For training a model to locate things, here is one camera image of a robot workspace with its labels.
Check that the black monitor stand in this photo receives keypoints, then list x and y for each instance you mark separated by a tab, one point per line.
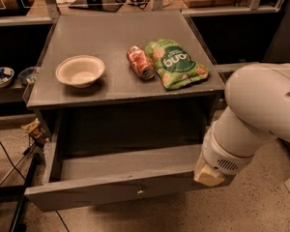
111	6

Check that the grey top drawer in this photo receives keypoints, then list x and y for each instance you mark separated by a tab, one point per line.
95	159

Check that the brown snack packet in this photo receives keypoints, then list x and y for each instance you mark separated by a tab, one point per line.
35	131

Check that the grey drawer cabinet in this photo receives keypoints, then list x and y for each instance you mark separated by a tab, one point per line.
121	111

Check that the blue patterned bowl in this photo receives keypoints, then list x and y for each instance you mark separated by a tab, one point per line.
6	76

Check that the black floor stand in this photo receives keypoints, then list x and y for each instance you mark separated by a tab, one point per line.
16	193

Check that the white paper bowl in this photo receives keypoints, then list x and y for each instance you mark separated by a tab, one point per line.
80	71

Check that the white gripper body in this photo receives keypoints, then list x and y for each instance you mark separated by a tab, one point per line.
219	158

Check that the green snack bag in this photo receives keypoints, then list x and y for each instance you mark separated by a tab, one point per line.
173	64

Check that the red soda can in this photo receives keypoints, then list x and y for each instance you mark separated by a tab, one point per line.
140	62

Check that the small dark bowl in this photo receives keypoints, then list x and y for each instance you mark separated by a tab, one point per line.
28	75

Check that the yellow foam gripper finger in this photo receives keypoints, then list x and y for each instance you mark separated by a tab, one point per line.
206	175

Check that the grey side ledge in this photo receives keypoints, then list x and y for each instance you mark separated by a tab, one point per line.
225	70

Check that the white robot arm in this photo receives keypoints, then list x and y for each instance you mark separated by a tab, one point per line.
257	112

